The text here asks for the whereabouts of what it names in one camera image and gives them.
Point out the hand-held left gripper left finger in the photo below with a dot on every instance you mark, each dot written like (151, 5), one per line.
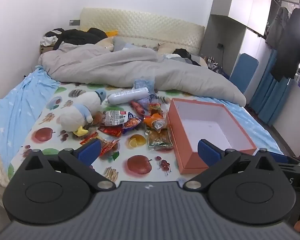
(91, 151)

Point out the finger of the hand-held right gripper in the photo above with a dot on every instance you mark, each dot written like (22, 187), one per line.
(277, 157)

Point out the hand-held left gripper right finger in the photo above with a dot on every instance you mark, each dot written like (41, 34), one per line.
(208, 152)

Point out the red foil snack packet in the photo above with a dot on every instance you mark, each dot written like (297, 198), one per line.
(110, 131)

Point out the orange cardboard box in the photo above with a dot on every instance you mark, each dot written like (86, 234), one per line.
(202, 120)

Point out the brown-red snack packet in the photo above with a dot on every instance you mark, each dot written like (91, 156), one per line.
(137, 107)

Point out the small red snack packet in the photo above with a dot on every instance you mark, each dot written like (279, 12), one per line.
(88, 138)
(110, 148)

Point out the brown snack packet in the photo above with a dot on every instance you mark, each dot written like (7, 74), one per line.
(99, 118)

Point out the fruit-print mat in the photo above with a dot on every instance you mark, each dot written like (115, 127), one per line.
(125, 150)

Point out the clear red-label snack packet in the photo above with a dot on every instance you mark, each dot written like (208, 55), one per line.
(115, 117)

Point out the white plush duck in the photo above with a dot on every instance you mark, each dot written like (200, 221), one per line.
(80, 110)

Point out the long spicy strip packet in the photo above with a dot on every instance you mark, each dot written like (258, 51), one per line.
(160, 138)

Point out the blue curtain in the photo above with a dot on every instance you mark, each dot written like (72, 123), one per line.
(267, 97)

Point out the orange snack packet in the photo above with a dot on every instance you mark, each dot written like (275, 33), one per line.
(152, 120)

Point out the white spray bottle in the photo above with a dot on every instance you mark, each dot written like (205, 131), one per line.
(127, 96)

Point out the light blue clear packet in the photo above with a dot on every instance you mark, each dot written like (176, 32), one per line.
(143, 85)

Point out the light blue bed sheet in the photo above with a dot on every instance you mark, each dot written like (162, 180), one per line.
(15, 105)

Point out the blue chair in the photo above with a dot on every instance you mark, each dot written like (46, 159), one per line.
(245, 70)

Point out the grey duvet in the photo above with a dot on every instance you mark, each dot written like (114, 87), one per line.
(140, 65)

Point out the dark clothes pile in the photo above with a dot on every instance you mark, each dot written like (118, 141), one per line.
(186, 55)

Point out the brown cardboard box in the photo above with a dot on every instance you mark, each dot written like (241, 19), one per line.
(46, 49)

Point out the beige pillow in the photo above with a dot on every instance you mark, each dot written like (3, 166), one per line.
(166, 48)

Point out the grey-blue pillow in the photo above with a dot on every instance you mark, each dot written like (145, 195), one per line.
(130, 45)

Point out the hanging dark clothes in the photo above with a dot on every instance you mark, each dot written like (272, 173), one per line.
(290, 42)

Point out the black jacket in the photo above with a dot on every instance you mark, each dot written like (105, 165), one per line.
(75, 36)

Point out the yellow item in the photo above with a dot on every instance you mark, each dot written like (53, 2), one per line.
(112, 33)

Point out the white and black clothes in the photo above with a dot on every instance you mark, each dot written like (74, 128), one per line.
(50, 37)

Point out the cream quilted headboard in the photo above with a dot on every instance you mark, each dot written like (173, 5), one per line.
(140, 22)

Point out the grey wardrobe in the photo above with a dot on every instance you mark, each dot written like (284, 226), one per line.
(240, 10)

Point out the black wall socket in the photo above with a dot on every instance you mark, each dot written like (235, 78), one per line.
(220, 45)

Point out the wall switch panel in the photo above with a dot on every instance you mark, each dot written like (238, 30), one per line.
(74, 22)

